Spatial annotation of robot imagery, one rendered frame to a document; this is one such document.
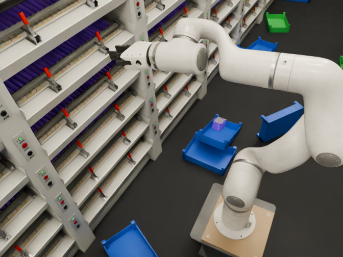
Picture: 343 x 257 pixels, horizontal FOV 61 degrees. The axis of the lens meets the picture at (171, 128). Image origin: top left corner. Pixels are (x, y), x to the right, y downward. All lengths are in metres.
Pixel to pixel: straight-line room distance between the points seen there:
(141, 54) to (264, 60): 0.35
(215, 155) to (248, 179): 0.96
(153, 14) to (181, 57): 0.73
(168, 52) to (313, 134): 0.43
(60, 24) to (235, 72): 0.61
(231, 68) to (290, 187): 1.30
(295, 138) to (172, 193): 1.08
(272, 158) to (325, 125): 0.24
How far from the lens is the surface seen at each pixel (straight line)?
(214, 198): 1.49
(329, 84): 0.74
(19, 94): 1.09
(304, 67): 0.73
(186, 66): 0.80
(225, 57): 0.77
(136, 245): 1.71
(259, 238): 1.42
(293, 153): 0.91
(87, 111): 1.28
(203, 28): 0.83
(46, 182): 1.23
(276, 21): 3.57
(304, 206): 1.90
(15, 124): 1.03
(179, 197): 1.81
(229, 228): 1.39
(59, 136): 1.22
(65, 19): 1.10
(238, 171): 1.06
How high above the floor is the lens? 1.57
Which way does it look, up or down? 47 degrees down
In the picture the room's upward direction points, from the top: 4 degrees counter-clockwise
